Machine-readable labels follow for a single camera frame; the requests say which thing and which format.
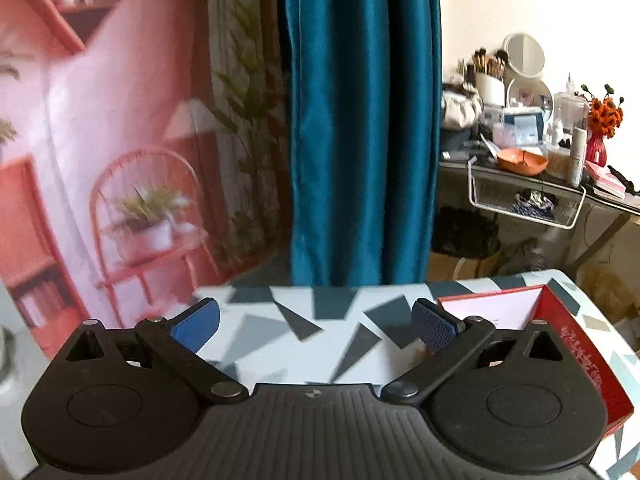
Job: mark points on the teal curtain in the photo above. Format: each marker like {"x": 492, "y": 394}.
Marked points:
{"x": 365, "y": 98}

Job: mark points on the white desk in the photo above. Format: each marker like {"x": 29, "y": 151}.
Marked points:
{"x": 626, "y": 211}

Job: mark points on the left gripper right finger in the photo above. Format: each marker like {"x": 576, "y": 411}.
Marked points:
{"x": 440, "y": 344}

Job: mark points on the cotton swab box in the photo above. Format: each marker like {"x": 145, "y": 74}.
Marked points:
{"x": 558, "y": 162}

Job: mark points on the makeup brush cup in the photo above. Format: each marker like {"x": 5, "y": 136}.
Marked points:
{"x": 485, "y": 71}

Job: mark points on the pink printed backdrop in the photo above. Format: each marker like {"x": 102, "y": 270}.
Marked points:
{"x": 143, "y": 155}

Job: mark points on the orange bowl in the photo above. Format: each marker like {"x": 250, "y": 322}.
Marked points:
{"x": 521, "y": 162}

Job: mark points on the round white mirror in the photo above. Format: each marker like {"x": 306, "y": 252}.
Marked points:
{"x": 525, "y": 54}

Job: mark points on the patterned tablecloth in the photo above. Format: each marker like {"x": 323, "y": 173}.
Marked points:
{"x": 303, "y": 335}

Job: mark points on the white cylindrical bottle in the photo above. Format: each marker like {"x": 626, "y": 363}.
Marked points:
{"x": 578, "y": 146}

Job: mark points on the pink book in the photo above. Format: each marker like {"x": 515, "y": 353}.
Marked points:
{"x": 604, "y": 180}

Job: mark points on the orange artificial flowers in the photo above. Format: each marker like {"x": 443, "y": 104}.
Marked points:
{"x": 605, "y": 115}

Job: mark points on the white wire basket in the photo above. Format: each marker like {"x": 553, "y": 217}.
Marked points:
{"x": 529, "y": 199}

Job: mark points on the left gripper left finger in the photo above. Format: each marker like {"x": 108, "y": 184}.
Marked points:
{"x": 154, "y": 363}

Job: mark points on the red strawberry cardboard box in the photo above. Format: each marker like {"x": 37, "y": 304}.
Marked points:
{"x": 594, "y": 398}

